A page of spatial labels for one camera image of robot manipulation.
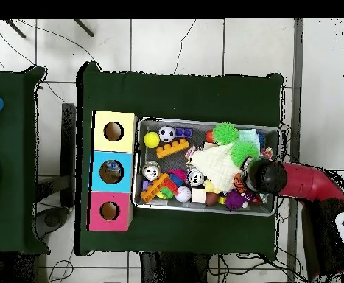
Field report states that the small soccer ball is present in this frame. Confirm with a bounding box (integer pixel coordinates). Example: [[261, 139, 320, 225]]
[[158, 125, 176, 143]]

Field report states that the yellow foam ball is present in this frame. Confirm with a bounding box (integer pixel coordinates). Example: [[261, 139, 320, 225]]
[[143, 131, 161, 149]]

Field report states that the black stand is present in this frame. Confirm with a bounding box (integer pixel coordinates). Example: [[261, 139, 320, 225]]
[[35, 102, 77, 209]]

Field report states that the wooden box with three holes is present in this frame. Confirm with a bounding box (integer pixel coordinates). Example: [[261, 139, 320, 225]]
[[85, 110, 139, 232]]

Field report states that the grey round base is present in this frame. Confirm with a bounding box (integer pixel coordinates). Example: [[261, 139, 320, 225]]
[[35, 206, 70, 238]]

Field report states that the orange toy building block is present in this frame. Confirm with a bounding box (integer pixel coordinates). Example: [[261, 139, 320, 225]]
[[155, 137, 191, 159]]

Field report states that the long orange toy piece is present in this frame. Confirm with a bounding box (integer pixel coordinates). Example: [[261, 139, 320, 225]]
[[139, 172, 170, 204]]

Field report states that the green spiky rubber ball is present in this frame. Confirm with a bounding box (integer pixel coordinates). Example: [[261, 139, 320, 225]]
[[212, 122, 240, 146], [230, 141, 261, 168]]

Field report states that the mint green cloth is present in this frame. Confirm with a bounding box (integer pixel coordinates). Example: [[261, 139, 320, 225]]
[[238, 128, 262, 152]]

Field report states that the clear foil packet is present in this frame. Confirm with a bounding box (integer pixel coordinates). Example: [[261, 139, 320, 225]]
[[101, 160, 123, 179]]

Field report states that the dark green tablecloth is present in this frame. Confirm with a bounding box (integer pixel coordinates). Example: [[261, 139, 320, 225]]
[[0, 66, 50, 254], [75, 61, 284, 256]]

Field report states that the black tripod leg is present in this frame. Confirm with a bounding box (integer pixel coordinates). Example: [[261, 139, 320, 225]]
[[5, 19, 27, 39], [73, 19, 95, 38]]

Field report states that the cream cloth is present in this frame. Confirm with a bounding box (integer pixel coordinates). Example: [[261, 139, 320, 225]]
[[190, 143, 245, 192]]

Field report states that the purple toy building block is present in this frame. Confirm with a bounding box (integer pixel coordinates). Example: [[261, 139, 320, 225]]
[[174, 127, 194, 139]]

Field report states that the silver mesh bin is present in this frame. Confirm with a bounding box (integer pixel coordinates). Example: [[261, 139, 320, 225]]
[[133, 116, 283, 217]]

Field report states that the crushed printed can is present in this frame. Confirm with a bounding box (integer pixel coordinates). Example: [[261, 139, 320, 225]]
[[141, 161, 162, 181]]

